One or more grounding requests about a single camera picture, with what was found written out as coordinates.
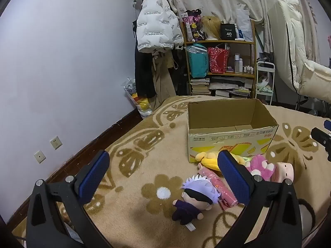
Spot blonde wig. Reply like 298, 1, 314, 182
202, 16, 221, 40

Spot black box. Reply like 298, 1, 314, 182
220, 23, 237, 40

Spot white plastic bag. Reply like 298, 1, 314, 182
235, 8, 253, 42

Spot white puffer jacket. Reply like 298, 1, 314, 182
136, 0, 185, 53

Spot magenta plush toy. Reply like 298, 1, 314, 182
244, 154, 276, 182

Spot beige patterned blanket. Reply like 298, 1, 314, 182
10, 95, 331, 248

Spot white-haired plush doll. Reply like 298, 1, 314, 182
171, 174, 221, 226

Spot pink patterned bag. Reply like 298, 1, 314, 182
182, 9, 203, 42

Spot green and white bundle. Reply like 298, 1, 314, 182
257, 79, 273, 93

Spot black hanging garment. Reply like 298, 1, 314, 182
133, 21, 157, 99

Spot teal bag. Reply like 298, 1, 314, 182
187, 45, 209, 78

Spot pink packet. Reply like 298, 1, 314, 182
198, 167, 238, 211

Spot beige hanging garment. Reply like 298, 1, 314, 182
151, 49, 179, 109

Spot wall socket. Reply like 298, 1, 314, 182
50, 136, 63, 150
34, 150, 46, 164

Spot stack of books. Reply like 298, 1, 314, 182
190, 78, 210, 96

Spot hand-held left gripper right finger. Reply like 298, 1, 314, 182
215, 150, 303, 248

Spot white metal cart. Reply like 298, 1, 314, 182
255, 61, 276, 106

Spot pink pig plush toy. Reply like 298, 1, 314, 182
270, 161, 294, 184

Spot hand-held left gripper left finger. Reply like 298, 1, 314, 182
26, 150, 114, 248

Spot red patterned bag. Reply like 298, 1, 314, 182
207, 47, 230, 73

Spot yellow plush toy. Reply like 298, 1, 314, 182
195, 150, 252, 172

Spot pile of papers and books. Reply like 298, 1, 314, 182
209, 77, 254, 99

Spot wooden shelf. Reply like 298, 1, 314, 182
181, 18, 258, 100

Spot clear plastic bag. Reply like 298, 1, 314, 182
121, 77, 153, 119

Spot white padded chair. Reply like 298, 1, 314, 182
267, 0, 331, 101

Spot printed cardboard box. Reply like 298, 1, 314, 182
187, 98, 280, 164

